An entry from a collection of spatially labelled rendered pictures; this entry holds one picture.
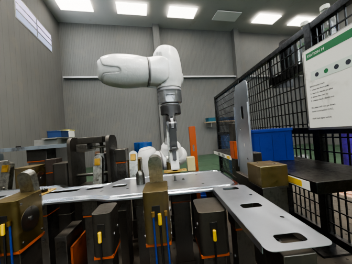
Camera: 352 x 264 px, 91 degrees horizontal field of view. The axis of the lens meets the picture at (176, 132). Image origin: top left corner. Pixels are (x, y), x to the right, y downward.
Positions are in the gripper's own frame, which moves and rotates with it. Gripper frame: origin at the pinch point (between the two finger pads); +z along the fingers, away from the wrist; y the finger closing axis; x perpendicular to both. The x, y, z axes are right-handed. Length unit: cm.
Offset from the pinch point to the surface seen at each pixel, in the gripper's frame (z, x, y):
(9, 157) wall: 17, -384, -378
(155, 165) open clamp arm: -1.5, -5.8, 18.1
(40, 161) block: -1, -68, -30
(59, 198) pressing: 7.9, -36.7, 8.0
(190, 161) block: 3.1, 7.5, -10.7
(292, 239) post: 8.8, 16.3, 37.3
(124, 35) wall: -496, -163, -762
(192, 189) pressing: 8.0, 4.4, 11.0
